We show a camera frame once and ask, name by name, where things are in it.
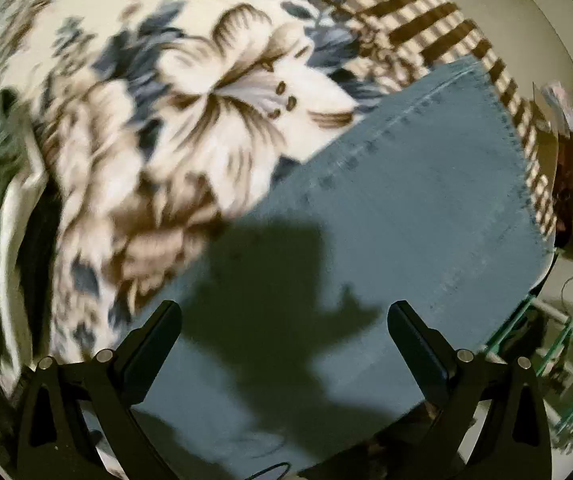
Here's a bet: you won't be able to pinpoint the blue denim jeans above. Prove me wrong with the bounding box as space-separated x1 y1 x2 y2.
134 56 551 479

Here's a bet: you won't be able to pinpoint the floral bed blanket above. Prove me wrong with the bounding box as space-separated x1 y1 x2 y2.
0 0 555 388

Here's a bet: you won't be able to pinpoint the green metal rack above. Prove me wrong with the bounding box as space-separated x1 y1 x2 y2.
481 295 573 454

